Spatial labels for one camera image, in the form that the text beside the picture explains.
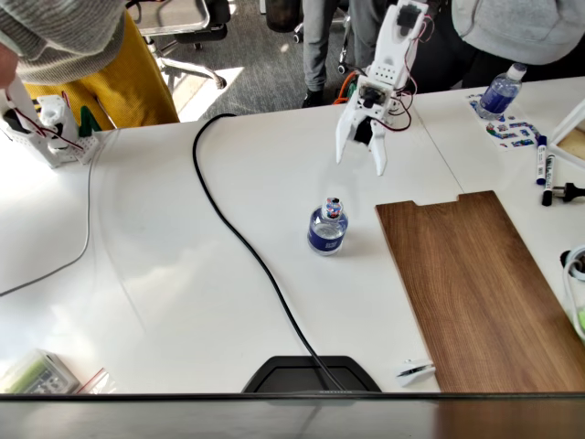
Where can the black computer monitor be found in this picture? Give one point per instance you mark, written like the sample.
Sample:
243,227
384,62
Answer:
292,416

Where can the brown wooden board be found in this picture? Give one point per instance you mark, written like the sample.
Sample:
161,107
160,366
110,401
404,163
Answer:
466,292

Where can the blue bottle with white cap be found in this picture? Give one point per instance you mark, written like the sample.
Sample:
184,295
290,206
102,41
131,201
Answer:
498,93

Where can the black power plug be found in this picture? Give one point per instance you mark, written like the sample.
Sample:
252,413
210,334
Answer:
569,191

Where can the green plastic packet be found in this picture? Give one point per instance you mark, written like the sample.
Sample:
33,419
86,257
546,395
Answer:
581,320

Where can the blue bottle with sticker cap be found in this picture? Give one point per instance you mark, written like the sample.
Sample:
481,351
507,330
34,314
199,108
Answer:
327,228

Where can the person in yellow trousers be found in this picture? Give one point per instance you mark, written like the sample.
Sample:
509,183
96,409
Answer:
132,82

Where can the colourful sticker sheet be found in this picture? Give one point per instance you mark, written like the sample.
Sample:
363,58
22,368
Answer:
507,132

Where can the clear zip bag red seal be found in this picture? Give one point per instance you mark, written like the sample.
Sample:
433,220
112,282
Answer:
93,382

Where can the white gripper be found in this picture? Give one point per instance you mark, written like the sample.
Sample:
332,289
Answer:
364,129

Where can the person's bare hand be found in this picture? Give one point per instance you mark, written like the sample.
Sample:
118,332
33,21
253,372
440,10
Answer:
8,68

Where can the black whiteboard marker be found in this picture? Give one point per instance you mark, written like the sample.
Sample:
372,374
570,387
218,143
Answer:
548,180

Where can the white framed wooden tray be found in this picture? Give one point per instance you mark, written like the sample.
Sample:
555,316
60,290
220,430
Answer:
566,132

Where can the black office chair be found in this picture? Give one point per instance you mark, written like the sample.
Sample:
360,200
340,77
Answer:
187,18

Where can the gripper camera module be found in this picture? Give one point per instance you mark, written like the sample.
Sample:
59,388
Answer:
372,96

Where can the white partition bracket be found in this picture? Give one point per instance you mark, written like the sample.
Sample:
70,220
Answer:
413,372

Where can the white leader arm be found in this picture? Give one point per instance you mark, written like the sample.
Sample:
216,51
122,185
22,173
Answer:
59,151

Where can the green table clamp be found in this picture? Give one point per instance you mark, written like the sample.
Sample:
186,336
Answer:
352,93
87,123

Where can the person in grey hoodie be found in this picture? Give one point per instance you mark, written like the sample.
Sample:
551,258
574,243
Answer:
516,27

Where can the person in grey trousers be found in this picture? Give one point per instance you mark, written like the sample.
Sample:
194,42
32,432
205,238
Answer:
317,46

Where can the black waste bin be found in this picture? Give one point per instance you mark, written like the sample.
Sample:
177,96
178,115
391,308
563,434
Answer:
283,16

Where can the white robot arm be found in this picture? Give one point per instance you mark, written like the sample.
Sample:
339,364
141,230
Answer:
393,50

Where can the blue whiteboard marker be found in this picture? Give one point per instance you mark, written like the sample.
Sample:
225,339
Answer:
541,160

